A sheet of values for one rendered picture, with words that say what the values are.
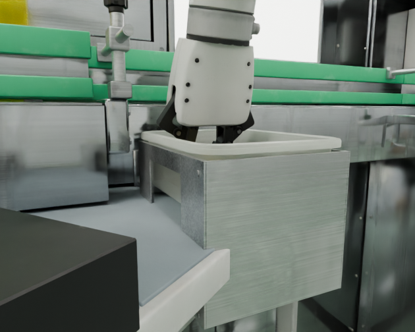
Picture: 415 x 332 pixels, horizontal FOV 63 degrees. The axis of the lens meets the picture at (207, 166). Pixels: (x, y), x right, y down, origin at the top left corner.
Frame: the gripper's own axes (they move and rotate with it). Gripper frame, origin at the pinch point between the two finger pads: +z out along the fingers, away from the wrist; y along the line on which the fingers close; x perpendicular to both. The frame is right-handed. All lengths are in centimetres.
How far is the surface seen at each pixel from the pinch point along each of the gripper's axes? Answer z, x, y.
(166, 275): 0.5, 19.2, 11.7
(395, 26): -22, -40, -81
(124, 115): -5.0, -3.9, 9.8
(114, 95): -7.6, -3.9, 11.1
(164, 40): -12.4, -34.4, -4.9
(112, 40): -13.7, -5.4, 11.1
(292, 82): -7.8, -16.7, -26.0
